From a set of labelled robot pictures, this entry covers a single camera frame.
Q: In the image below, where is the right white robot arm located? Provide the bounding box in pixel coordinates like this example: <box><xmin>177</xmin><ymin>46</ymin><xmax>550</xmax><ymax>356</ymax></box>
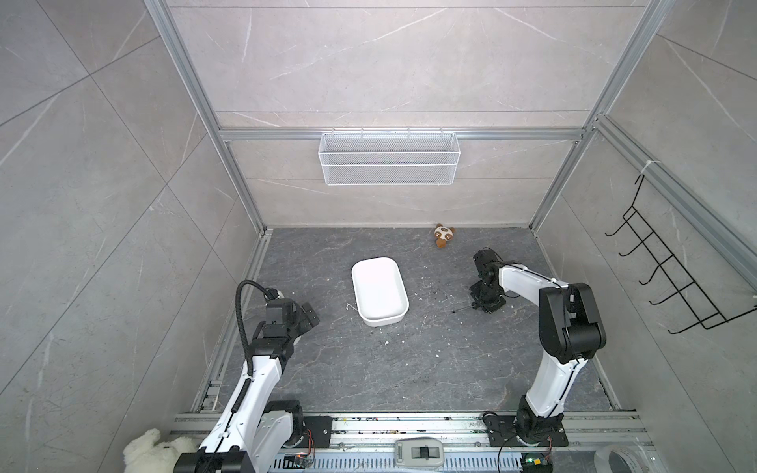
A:
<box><xmin>470</xmin><ymin>248</ymin><xmax>607</xmax><ymax>445</ymax></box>

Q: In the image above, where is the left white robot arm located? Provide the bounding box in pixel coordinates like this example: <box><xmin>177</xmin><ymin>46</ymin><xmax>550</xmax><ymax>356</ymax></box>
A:
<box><xmin>173</xmin><ymin>280</ymin><xmax>319</xmax><ymax>472</ymax></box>

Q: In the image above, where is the white plastic bin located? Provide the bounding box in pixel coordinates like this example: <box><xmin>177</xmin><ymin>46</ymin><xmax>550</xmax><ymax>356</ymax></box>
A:
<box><xmin>351</xmin><ymin>256</ymin><xmax>409</xmax><ymax>327</ymax></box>

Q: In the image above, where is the brown white plush toy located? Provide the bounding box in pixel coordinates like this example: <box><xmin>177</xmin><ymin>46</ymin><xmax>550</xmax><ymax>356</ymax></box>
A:
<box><xmin>434</xmin><ymin>224</ymin><xmax>455</xmax><ymax>248</ymax></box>

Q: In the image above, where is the white fluffy plush toy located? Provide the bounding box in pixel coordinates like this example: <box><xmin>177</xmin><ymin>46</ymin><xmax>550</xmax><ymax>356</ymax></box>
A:
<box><xmin>123</xmin><ymin>429</ymin><xmax>197</xmax><ymax>473</ymax></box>

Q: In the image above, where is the clear tape roll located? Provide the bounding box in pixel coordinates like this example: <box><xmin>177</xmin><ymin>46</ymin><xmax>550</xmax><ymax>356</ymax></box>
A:
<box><xmin>593</xmin><ymin>445</ymin><xmax>653</xmax><ymax>473</ymax></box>

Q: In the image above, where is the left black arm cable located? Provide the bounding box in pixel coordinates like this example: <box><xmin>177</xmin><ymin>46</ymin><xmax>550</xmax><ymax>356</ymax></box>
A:
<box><xmin>235</xmin><ymin>279</ymin><xmax>273</xmax><ymax>380</ymax></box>

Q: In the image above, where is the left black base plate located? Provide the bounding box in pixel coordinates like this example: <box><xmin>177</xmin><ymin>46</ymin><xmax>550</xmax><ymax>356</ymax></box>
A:
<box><xmin>298</xmin><ymin>416</ymin><xmax>333</xmax><ymax>449</ymax></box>

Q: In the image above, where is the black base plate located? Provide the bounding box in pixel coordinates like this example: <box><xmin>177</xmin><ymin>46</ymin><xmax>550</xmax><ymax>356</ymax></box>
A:
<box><xmin>481</xmin><ymin>411</ymin><xmax>569</xmax><ymax>447</ymax></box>
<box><xmin>298</xmin><ymin>416</ymin><xmax>333</xmax><ymax>449</ymax></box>

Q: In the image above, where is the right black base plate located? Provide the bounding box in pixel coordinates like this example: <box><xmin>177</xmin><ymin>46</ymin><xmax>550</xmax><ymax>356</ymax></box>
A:
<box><xmin>481</xmin><ymin>411</ymin><xmax>569</xmax><ymax>447</ymax></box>

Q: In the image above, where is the white wire mesh basket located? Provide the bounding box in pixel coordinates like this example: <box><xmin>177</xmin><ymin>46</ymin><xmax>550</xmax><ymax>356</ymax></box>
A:
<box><xmin>319</xmin><ymin>131</ymin><xmax>461</xmax><ymax>186</ymax></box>

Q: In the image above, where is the grey switch box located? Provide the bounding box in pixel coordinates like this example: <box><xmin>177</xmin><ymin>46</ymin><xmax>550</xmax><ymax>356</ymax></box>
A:
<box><xmin>394</xmin><ymin>438</ymin><xmax>445</xmax><ymax>469</ymax></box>

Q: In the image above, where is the black wire hook rack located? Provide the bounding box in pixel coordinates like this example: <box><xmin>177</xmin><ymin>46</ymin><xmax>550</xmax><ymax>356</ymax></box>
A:
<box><xmin>604</xmin><ymin>175</ymin><xmax>756</xmax><ymax>335</ymax></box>

